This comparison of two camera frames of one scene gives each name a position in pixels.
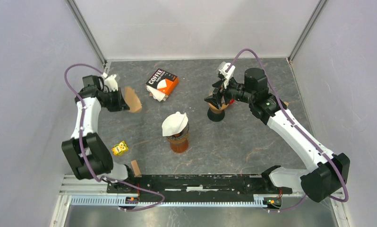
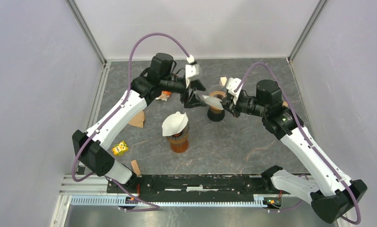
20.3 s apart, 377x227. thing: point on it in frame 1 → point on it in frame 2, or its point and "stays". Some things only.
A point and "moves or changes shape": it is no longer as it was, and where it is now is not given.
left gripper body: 113,100 → 185,98
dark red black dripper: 216,117 stays
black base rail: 205,185 stays
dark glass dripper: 180,135 stays
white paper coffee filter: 174,123 stays
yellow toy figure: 119,149 stays
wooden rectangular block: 136,169 stays
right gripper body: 231,92 → 235,109
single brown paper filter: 132,100 moves or changes shape
